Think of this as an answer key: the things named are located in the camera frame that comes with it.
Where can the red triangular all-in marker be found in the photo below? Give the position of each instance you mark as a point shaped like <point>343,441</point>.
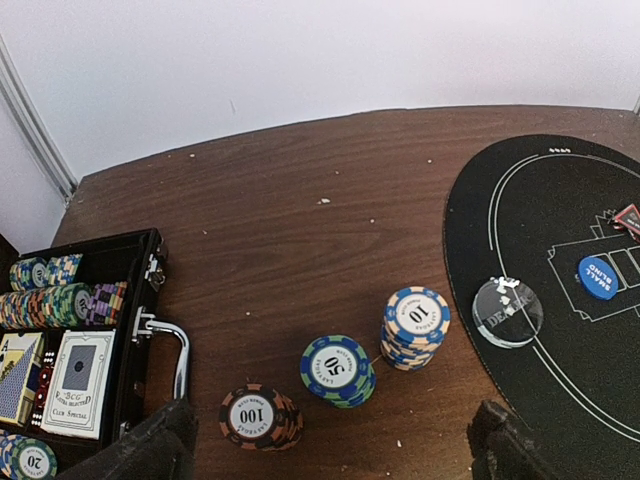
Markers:
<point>628,219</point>

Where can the orange black 100 chip stack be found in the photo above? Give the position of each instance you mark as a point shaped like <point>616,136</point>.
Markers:
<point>258,417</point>

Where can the purple chips in case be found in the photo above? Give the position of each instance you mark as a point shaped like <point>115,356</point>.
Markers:
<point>106,303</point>

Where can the clear acrylic dealer button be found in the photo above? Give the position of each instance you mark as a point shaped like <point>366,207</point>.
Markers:
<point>507,313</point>

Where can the aluminium frame post left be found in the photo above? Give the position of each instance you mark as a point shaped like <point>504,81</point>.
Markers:
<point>35,134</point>

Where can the front chips row in case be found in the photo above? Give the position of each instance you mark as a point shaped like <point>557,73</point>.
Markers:
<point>27,458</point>

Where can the back chips row in case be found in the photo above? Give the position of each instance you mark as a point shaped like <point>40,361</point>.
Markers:
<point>37,272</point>

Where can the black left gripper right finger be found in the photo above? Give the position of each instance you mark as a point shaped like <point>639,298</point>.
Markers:
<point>502,446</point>

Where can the blue cream 10 chip stack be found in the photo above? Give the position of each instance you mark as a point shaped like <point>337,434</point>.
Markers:
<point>414,326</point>

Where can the white playing card box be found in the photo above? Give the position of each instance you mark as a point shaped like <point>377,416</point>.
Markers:
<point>77,391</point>

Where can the blue green 50 chip stack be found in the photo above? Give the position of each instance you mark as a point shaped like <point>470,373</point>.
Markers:
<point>337,369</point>

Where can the blue small blind button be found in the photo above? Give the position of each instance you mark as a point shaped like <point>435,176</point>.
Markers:
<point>598,278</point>

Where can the blue-backed playing card box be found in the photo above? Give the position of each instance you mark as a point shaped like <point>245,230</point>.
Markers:
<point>21,364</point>

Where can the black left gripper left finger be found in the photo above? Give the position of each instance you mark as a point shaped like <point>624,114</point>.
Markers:
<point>161,447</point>

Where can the chips row in case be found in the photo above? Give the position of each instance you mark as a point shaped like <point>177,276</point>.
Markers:
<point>50,307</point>
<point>27,458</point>
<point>37,272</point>

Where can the round black poker mat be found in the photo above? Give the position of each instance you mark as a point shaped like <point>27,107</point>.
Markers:
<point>531,208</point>

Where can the black poker set case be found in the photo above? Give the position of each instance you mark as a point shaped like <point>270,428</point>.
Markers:
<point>137,258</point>

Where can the red dice row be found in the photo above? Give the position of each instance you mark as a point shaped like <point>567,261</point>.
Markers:
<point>45,378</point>

